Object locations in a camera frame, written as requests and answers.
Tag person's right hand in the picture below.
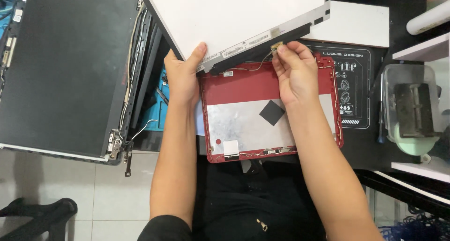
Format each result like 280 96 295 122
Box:
272 41 320 108

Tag person's left hand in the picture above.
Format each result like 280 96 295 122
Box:
163 42 207 107

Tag white laptop display panel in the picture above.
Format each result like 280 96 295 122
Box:
135 0 331 74

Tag black printed work mat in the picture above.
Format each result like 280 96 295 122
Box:
299 41 372 130

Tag red laptop lid cover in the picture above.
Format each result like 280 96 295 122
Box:
198 52 344 164

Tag clear plastic container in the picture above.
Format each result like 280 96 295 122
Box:
382 63 442 156

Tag blue repair mat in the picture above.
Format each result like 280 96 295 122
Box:
140 67 170 132

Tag white cylinder roll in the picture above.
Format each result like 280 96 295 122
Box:
406 0 450 36

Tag white shelf unit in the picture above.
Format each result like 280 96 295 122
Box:
373 32 450 203

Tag person's black trousers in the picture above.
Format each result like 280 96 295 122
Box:
137 155 327 241

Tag black laptop screen assembly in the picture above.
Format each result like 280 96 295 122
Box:
0 0 148 166

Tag black stool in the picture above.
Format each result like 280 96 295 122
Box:
0 198 78 241

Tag blue handled screwdriver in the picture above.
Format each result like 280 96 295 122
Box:
377 73 386 144

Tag black laptop bezel frame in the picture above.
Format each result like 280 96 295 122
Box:
129 9 163 130

